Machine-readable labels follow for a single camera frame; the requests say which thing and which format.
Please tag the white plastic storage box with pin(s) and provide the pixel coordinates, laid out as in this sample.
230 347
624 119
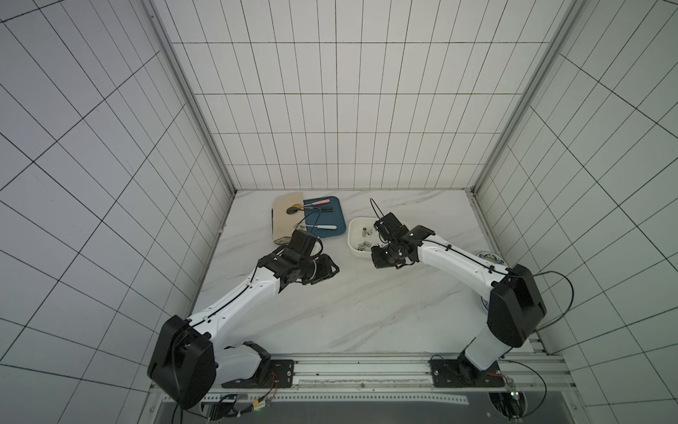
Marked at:
378 238

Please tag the blue patterned plate upper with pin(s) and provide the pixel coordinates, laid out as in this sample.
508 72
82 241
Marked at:
492 257

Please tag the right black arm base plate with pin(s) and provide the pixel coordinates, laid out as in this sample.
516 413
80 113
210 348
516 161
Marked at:
453 374

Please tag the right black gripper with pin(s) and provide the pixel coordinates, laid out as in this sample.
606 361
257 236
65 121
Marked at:
382 255

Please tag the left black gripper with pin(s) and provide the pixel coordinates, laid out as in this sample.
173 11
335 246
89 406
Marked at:
326 272

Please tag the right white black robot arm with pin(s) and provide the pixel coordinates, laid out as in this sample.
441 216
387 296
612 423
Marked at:
515 307

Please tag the right base wiring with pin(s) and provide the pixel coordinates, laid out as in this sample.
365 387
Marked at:
516 395

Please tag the black handled spoon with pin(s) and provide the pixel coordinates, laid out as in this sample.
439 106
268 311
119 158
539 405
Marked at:
297 208

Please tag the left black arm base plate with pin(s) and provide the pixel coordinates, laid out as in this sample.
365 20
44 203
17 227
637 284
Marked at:
271 373

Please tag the left base wiring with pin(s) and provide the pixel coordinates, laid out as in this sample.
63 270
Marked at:
233 403

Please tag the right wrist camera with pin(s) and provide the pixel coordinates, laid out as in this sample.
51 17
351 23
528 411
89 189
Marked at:
390 228

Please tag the aluminium mounting rail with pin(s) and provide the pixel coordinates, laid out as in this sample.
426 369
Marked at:
398 376

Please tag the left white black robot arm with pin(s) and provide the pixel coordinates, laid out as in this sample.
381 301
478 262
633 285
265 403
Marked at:
191 354

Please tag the base wiring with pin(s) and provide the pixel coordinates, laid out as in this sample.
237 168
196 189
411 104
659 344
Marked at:
516 395
233 403

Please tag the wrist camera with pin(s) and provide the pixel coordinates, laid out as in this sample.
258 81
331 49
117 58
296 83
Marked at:
390 228
305 243

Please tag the teal plastic tray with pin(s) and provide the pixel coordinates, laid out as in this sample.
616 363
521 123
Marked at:
335 217

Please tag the pink handled spoon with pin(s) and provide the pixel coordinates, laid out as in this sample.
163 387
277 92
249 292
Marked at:
317 203

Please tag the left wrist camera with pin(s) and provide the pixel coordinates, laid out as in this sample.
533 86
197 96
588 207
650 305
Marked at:
305 243

